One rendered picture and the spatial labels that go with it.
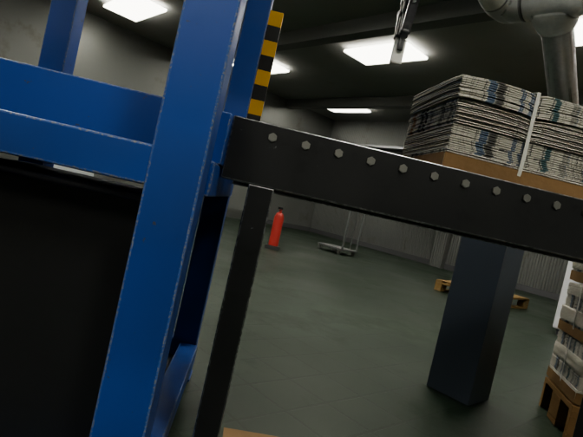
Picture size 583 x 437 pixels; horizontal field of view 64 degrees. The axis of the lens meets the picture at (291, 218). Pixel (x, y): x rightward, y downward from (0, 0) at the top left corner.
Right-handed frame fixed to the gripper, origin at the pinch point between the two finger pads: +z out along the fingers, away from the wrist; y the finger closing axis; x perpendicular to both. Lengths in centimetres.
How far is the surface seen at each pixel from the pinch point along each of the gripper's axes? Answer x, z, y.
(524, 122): -26.5, 17.5, -24.5
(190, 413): 34, 113, 7
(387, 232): -313, 67, 1023
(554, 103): -32.5, 11.6, -24.4
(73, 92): 64, 36, -43
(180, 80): 44, 33, -58
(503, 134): -22.2, 21.3, -24.7
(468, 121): -13.5, 20.4, -25.2
